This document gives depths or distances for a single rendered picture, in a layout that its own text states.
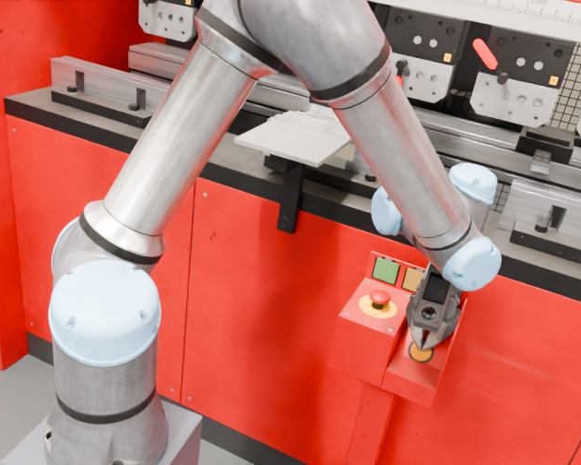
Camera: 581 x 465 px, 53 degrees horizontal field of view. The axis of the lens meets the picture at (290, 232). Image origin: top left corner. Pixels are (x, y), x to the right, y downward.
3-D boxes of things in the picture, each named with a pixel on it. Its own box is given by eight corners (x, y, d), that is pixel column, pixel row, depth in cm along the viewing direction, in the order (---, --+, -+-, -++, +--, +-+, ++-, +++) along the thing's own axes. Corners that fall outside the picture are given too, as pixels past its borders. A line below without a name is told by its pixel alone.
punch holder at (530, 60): (467, 111, 116) (492, 25, 109) (473, 102, 123) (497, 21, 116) (545, 130, 112) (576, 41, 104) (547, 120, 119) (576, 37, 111)
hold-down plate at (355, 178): (263, 166, 136) (264, 154, 135) (273, 160, 141) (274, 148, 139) (385, 204, 127) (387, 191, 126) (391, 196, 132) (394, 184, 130)
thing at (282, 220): (257, 244, 124) (269, 149, 114) (286, 220, 136) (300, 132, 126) (274, 251, 123) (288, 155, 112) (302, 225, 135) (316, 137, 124)
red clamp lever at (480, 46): (478, 37, 107) (508, 80, 107) (480, 35, 110) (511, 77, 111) (469, 43, 108) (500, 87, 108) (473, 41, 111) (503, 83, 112)
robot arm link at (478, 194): (436, 161, 92) (481, 159, 95) (420, 220, 98) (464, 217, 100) (464, 184, 86) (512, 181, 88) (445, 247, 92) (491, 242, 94)
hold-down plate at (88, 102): (51, 101, 156) (50, 89, 155) (65, 97, 161) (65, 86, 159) (143, 129, 147) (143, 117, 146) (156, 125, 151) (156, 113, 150)
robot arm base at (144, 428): (124, 507, 67) (124, 447, 62) (16, 458, 70) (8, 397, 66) (189, 418, 80) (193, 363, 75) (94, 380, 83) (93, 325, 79)
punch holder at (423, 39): (372, 88, 123) (389, 5, 115) (384, 81, 130) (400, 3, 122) (442, 105, 118) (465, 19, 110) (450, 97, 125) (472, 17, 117)
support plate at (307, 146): (233, 142, 114) (233, 137, 114) (289, 114, 136) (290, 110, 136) (317, 168, 109) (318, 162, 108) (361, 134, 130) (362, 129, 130)
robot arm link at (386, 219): (407, 209, 80) (474, 204, 84) (371, 176, 90) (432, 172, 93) (397, 258, 84) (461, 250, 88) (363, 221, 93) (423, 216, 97)
